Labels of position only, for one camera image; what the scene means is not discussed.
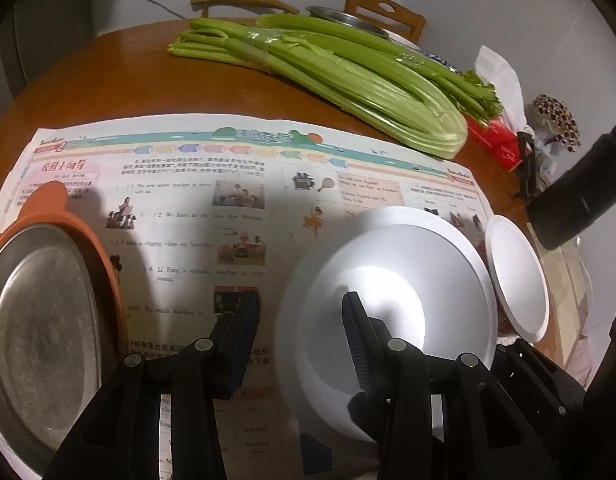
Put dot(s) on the blue patterned white dish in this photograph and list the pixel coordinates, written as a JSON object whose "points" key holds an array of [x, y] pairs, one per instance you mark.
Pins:
{"points": [[438, 57]]}

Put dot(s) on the round metal plate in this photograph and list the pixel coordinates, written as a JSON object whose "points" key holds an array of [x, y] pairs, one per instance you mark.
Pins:
{"points": [[42, 335]]}

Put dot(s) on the printed newspaper sheet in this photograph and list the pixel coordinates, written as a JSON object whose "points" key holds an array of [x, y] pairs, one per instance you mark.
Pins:
{"points": [[187, 210]]}

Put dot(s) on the orange wooden chair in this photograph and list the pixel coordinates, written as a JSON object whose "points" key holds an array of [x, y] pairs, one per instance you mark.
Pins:
{"points": [[368, 5]]}

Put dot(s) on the wooden chair backrest left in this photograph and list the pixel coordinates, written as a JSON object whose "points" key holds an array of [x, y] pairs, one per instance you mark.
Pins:
{"points": [[237, 0]]}

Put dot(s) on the shallow steel basin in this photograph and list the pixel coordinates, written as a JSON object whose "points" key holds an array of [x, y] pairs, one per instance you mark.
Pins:
{"points": [[338, 15]]}

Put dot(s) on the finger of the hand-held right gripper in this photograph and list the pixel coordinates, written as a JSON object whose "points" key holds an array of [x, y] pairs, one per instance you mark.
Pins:
{"points": [[538, 375]]}

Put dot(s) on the black clip object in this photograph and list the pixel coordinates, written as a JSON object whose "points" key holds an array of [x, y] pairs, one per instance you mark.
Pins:
{"points": [[525, 160]]}

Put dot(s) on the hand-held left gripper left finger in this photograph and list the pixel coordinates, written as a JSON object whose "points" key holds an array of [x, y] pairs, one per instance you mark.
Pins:
{"points": [[245, 330]]}

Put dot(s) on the reddish-brown plastic plate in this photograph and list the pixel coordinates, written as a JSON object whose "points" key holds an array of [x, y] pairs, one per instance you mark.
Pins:
{"points": [[52, 205]]}

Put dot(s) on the white tissue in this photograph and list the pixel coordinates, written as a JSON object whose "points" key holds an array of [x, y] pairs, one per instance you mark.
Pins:
{"points": [[498, 80]]}

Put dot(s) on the beaded ornament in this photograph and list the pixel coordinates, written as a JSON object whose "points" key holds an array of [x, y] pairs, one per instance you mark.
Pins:
{"points": [[553, 110]]}

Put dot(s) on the black cylindrical bottle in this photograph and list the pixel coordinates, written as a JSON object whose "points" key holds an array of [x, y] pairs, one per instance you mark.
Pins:
{"points": [[573, 195]]}

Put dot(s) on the small white bowl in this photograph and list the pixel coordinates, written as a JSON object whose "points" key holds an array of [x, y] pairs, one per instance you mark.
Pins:
{"points": [[518, 275]]}

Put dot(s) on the celery bunch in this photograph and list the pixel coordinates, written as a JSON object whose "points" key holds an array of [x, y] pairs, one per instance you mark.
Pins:
{"points": [[338, 75]]}

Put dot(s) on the red tissue box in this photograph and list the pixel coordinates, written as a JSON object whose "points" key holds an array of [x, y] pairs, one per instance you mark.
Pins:
{"points": [[503, 145]]}

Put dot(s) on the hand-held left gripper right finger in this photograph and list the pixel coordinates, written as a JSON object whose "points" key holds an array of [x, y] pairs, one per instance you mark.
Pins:
{"points": [[355, 340]]}

